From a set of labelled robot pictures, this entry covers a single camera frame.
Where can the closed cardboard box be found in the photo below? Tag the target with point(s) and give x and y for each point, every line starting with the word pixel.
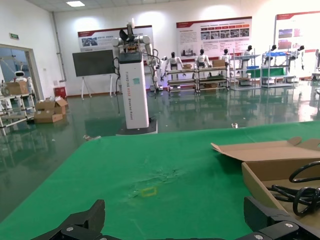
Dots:
pixel 17 88

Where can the small round-headed white robot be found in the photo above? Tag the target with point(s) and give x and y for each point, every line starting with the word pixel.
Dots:
pixel 19 74

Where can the flat cardboard box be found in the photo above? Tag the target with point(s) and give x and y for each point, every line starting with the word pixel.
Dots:
pixel 47 117

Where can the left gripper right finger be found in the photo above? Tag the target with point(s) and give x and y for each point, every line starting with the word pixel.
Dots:
pixel 270 222

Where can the green table cloth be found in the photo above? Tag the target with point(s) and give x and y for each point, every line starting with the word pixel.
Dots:
pixel 125 162

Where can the white wall pipe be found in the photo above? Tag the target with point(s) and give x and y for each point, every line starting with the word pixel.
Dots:
pixel 59 52

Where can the white pipe rack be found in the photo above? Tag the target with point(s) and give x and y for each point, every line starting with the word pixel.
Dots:
pixel 17 117

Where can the small red white wall poster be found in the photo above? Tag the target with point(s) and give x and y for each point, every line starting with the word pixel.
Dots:
pixel 100 37

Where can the black display on stand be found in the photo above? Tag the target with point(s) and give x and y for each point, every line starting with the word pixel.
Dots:
pixel 92 62

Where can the empty open cardboard box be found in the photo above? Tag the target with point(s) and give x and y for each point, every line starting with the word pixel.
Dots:
pixel 262 155

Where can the white humanoid robot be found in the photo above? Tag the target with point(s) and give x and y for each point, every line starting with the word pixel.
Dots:
pixel 300 53
pixel 272 51
pixel 248 53
pixel 202 59
pixel 225 57
pixel 172 61

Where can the yellow rubber band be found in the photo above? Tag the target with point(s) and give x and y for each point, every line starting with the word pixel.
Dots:
pixel 142 193

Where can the ceiling light panel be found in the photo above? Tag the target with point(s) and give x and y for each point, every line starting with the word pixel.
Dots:
pixel 74 3

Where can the red box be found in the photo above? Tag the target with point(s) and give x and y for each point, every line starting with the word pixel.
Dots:
pixel 60 92

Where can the wide red white wall poster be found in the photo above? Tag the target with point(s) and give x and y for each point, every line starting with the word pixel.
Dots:
pixel 190 37

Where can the green exit sign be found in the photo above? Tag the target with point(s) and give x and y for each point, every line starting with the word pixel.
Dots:
pixel 14 36

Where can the metal shelf rack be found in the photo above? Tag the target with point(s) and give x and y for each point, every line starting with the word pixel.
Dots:
pixel 245 79
pixel 275 72
pixel 212 78
pixel 181 80

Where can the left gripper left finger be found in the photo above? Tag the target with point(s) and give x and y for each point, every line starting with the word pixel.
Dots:
pixel 85 225

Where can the white wheeled tower robot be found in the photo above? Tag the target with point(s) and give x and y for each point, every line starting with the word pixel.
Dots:
pixel 132 87

